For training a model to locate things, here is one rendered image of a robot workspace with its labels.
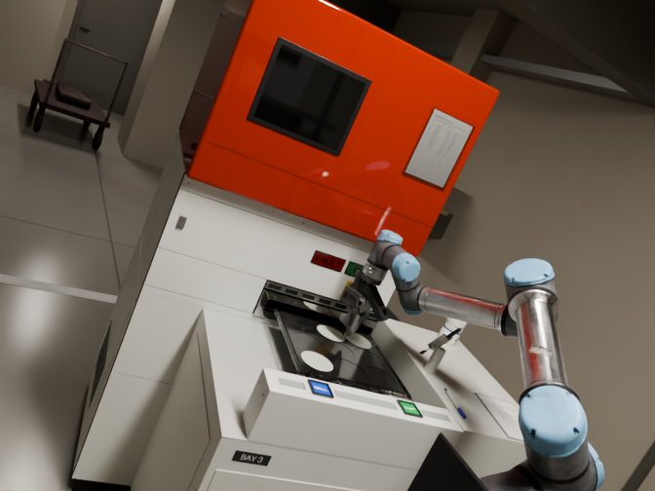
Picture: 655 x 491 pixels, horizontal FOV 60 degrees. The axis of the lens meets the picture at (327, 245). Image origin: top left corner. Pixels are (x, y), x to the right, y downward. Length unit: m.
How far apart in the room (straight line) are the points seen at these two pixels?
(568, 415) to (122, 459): 1.54
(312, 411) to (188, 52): 5.84
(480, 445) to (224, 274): 0.91
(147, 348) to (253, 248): 0.47
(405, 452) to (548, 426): 0.50
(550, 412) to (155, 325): 1.23
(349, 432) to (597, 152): 2.98
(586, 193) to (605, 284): 0.62
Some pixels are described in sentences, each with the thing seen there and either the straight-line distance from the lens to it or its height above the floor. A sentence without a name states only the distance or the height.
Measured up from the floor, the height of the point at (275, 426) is 0.87.
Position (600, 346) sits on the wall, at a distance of 3.68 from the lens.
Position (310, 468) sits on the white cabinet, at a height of 0.77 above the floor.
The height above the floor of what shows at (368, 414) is 0.95.
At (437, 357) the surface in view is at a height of 1.02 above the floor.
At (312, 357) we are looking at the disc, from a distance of 1.67.
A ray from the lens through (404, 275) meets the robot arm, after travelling 1.64.
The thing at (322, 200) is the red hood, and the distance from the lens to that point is 1.75.
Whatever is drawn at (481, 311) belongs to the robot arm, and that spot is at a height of 1.24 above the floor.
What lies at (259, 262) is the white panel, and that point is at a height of 1.02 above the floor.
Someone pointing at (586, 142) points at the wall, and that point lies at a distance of 4.11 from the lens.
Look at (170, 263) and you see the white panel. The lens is 1.81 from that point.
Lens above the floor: 1.60
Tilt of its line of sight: 14 degrees down
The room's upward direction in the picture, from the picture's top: 24 degrees clockwise
